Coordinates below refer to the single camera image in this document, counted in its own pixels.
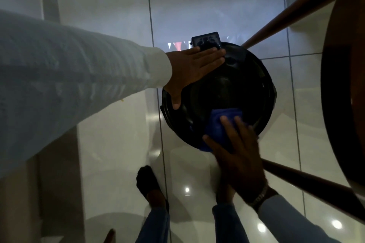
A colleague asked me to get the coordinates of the person's leg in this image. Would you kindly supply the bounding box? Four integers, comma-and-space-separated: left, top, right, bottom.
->
135, 190, 171, 243
212, 179, 260, 243

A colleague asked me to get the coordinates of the person's right forearm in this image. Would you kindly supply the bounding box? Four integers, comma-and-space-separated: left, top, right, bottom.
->
246, 188, 341, 243

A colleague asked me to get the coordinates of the blue cleaning cloth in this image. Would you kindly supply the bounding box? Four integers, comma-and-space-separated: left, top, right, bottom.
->
199, 108, 243, 153

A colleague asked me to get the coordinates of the person's right hand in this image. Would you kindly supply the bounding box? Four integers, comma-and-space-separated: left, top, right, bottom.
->
202, 115, 270, 203

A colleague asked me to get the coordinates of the person's right leg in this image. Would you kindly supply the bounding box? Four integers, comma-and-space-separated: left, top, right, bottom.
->
212, 179, 260, 243

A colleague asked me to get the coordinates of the person's left leg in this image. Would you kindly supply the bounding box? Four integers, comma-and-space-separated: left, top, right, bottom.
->
135, 190, 171, 243

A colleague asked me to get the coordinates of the round brown wooden table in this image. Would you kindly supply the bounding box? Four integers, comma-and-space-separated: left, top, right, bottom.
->
241, 0, 365, 223

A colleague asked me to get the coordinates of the person's left forearm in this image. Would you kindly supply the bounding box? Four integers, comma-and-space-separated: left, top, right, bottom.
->
0, 9, 173, 179

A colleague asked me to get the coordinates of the person's left hand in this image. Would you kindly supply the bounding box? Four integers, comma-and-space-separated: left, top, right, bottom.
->
163, 46, 226, 110

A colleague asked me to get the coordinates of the black sock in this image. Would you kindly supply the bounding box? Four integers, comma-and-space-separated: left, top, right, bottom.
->
136, 165, 170, 212

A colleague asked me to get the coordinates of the silver metal wristwatch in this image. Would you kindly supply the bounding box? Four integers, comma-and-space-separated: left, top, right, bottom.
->
246, 184, 270, 208

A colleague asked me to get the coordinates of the black round trash bin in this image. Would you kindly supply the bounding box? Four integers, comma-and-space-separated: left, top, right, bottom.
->
161, 32, 278, 153

